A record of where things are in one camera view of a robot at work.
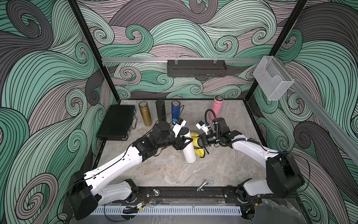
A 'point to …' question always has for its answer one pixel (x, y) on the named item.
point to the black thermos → (160, 107)
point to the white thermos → (189, 155)
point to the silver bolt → (200, 187)
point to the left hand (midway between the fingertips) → (187, 134)
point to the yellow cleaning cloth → (199, 150)
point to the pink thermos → (216, 107)
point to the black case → (118, 120)
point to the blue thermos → (175, 108)
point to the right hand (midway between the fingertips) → (191, 145)
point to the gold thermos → (144, 108)
